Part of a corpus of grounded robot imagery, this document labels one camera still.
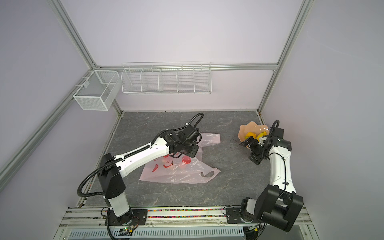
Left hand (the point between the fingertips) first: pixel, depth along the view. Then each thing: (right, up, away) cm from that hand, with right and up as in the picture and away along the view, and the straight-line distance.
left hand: (194, 152), depth 80 cm
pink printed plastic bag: (-6, -9, -1) cm, 11 cm away
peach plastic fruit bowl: (+41, +14, +26) cm, 50 cm away
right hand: (+28, +1, 0) cm, 28 cm away
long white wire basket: (-19, +46, +19) cm, 53 cm away
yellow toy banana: (+46, +8, +22) cm, 52 cm away
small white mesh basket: (-62, +37, +15) cm, 73 cm away
